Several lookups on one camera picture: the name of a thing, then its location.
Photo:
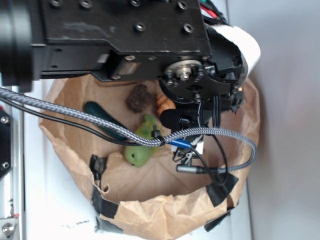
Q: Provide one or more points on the dark green cucumber toy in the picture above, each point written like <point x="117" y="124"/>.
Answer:
<point x="93" y="108"/>

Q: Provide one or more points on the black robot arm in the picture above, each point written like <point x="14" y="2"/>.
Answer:
<point x="173" y="41"/>

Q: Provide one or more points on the black foam microphone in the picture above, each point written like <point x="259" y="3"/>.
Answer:
<point x="170" y="118"/>

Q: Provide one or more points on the brown rough rock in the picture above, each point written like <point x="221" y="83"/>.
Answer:
<point x="139" y="98"/>

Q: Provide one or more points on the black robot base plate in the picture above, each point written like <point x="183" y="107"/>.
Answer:
<point x="5" y="143"/>

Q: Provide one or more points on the white paper wrap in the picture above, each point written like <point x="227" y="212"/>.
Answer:
<point x="248" y="46"/>

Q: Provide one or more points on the brown paper bag bin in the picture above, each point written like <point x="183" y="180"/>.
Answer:
<point x="154" y="201"/>

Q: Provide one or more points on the green plush toy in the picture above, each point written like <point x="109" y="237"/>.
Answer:
<point x="138" y="156"/>

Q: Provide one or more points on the aluminium frame rail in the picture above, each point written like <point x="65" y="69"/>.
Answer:
<point x="12" y="186"/>

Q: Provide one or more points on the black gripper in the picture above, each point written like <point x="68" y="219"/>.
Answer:
<point x="209" y="87"/>

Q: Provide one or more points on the orange spiral conch shell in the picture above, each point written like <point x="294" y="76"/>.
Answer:
<point x="163" y="103"/>

